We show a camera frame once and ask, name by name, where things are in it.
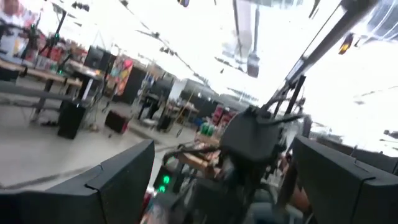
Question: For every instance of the black station frame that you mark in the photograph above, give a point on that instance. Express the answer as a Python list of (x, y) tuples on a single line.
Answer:
[(326, 40)]

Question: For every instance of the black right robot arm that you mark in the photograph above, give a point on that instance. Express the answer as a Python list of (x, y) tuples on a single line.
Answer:
[(248, 140)]

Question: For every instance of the black bin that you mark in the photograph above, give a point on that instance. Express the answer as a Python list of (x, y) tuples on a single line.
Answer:
[(71, 121)]

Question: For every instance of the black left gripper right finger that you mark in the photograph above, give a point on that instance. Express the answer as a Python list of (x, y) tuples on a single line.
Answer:
[(357, 199)]

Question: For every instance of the grey hanging device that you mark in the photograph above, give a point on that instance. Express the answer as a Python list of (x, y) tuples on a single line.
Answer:
[(253, 63)]

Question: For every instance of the black background robot arm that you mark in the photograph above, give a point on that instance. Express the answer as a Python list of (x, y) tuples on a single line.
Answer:
[(56, 34)]

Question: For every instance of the black monitor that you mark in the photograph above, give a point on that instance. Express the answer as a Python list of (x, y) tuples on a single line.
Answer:
[(96, 57)]

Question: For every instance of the green bottles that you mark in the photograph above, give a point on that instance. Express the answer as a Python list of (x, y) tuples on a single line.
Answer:
[(206, 129)]

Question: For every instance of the orange lamp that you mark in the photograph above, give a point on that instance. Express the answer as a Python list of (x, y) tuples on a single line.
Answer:
[(345, 43)]

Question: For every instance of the colourful poster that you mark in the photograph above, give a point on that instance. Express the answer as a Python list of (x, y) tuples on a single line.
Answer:
[(122, 74)]

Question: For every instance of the red crates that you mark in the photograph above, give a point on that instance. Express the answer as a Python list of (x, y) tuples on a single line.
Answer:
[(222, 116)]

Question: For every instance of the wooden work table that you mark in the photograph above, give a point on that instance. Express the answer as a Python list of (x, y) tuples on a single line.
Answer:
[(40, 74)]

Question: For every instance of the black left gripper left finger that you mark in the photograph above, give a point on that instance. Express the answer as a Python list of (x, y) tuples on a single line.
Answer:
[(93, 199)]

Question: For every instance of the dark red box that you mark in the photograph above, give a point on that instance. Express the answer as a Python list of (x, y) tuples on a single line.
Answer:
[(116, 122)]

